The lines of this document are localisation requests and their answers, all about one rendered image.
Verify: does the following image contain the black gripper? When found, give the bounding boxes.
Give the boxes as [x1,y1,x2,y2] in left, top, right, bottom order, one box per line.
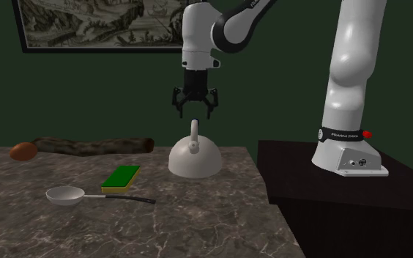
[171,68,219,120]

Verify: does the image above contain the white kettle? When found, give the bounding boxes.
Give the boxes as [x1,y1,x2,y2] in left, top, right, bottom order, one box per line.
[168,119,223,180]

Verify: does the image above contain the green and yellow sponge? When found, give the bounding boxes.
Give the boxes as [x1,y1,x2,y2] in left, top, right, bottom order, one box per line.
[100,164,141,194]

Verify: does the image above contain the dark brown long loaf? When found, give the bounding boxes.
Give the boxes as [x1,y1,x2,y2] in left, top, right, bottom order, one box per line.
[30,136,155,158]

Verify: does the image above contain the brown egg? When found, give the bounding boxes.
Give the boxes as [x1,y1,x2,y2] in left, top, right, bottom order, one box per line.
[9,141,39,162]

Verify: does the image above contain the dark robot stand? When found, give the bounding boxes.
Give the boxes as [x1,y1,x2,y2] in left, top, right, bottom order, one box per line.
[256,139,413,258]

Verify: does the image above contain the framed landscape wall picture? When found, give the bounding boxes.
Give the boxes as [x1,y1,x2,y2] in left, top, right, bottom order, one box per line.
[11,0,193,54]

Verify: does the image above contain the white ladle with black handle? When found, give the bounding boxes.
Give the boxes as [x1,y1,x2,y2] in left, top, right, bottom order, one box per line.
[45,185,157,207]

